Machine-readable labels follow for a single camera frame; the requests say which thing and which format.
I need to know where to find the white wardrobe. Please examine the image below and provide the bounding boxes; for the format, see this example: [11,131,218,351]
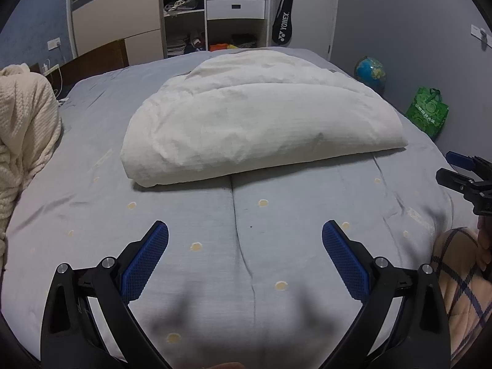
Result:
[66,0,284,61]

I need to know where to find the blue globe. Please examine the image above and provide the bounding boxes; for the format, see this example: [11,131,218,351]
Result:
[354,56,387,95]

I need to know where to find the green shopping bag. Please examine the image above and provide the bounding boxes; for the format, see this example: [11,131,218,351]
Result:
[405,86,450,139]

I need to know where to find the black racket bag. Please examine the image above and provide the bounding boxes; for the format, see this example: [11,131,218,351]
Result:
[271,0,294,45]

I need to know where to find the person's right hand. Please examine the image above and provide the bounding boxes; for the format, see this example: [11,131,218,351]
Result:
[476,221,492,276]

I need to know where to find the cream knitted blanket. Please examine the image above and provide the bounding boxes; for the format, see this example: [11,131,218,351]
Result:
[0,63,63,274]

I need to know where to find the brown wooden headboard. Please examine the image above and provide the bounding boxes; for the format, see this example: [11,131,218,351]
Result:
[29,39,130,90]

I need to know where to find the white quilt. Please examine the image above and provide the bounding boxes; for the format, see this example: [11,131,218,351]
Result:
[120,46,409,190]

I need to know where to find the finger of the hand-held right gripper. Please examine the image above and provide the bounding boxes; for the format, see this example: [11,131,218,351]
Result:
[445,151,477,170]
[435,168,478,197]

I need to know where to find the white charging cable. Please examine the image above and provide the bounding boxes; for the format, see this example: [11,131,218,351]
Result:
[42,61,67,103]

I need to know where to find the bed with grey sheet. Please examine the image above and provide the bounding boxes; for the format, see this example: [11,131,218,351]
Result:
[0,46,459,369]

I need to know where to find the person's plaid pajama leg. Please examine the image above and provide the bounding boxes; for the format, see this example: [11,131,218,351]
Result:
[431,227,492,360]

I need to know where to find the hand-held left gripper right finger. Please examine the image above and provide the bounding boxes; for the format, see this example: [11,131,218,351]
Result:
[321,220,451,369]

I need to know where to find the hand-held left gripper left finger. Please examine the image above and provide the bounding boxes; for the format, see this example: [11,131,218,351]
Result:
[40,220,172,369]

